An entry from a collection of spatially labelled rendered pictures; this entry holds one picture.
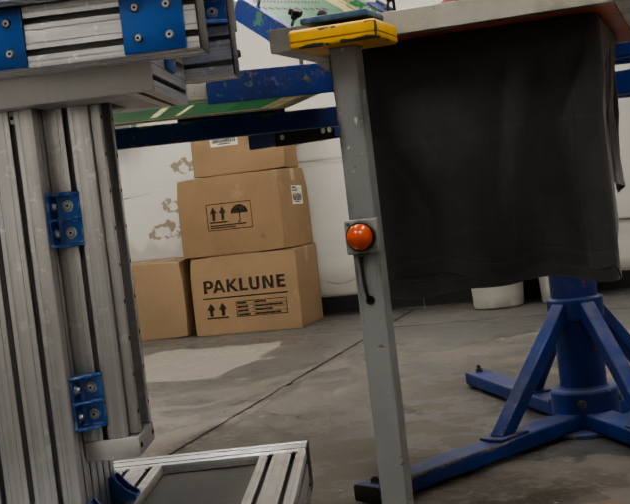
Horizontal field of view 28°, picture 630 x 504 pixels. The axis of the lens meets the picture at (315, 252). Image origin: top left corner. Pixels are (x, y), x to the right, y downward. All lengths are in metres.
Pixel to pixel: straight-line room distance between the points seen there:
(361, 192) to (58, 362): 0.56
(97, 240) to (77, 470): 0.36
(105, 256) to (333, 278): 5.00
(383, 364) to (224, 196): 4.86
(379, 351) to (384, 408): 0.08
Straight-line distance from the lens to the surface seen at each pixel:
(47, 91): 1.94
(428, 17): 2.00
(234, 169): 6.66
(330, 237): 6.97
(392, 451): 1.86
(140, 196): 7.36
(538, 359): 3.28
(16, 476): 2.06
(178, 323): 6.83
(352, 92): 1.82
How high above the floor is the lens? 0.73
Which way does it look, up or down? 3 degrees down
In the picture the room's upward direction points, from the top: 7 degrees counter-clockwise
